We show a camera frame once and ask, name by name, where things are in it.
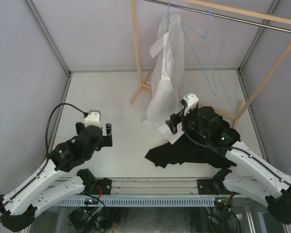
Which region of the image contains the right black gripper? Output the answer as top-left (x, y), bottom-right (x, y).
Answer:
top-left (166, 104), bottom-right (209, 139)

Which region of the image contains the white shirt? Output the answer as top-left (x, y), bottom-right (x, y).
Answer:
top-left (143, 13), bottom-right (184, 144)

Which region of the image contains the black shirt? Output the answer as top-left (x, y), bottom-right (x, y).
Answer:
top-left (145, 106), bottom-right (241, 168)

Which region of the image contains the blue wire hanger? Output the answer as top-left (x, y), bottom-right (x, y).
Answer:
top-left (166, 2), bottom-right (173, 32)
top-left (181, 11), bottom-right (218, 96)

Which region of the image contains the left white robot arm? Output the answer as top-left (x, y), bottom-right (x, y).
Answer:
top-left (0, 122), bottom-right (113, 233)

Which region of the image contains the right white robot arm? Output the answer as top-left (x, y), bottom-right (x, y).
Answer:
top-left (165, 107), bottom-right (291, 225)

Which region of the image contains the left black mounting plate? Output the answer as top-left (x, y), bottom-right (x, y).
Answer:
top-left (93, 178), bottom-right (112, 195)

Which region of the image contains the black mounting plate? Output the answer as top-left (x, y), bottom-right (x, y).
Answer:
top-left (197, 179), bottom-right (216, 195)
top-left (93, 178), bottom-right (112, 195)

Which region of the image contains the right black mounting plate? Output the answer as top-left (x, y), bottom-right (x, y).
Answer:
top-left (197, 179), bottom-right (216, 195)

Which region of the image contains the metal hanging rod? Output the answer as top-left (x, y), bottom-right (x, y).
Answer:
top-left (150, 0), bottom-right (291, 33)

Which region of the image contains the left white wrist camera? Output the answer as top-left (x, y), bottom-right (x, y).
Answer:
top-left (84, 110), bottom-right (101, 127)

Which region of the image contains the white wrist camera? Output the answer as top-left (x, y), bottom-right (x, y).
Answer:
top-left (181, 92), bottom-right (199, 116)
top-left (84, 110), bottom-right (101, 127)

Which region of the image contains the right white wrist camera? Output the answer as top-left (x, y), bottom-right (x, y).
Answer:
top-left (181, 92), bottom-right (199, 116)

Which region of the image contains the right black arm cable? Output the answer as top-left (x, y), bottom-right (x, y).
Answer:
top-left (180, 101), bottom-right (291, 195)

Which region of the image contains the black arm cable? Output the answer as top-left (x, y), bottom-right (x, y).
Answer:
top-left (0, 103), bottom-right (90, 218)
top-left (180, 101), bottom-right (291, 195)

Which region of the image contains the wooden clothes rack frame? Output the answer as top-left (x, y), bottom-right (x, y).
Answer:
top-left (129, 0), bottom-right (291, 128)

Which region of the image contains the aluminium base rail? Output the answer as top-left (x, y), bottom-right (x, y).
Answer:
top-left (25, 176), bottom-right (291, 198)

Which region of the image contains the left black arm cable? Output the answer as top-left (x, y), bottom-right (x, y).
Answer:
top-left (0, 103), bottom-right (90, 218)

